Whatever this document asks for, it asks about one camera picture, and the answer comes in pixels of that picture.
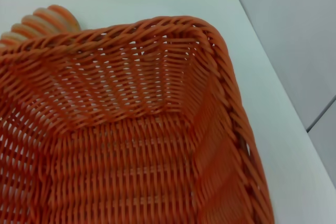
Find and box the orange woven plastic basket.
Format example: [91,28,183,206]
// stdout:
[0,15,276,224]

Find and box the orange striped ridged bread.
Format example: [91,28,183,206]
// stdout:
[0,4,79,49]

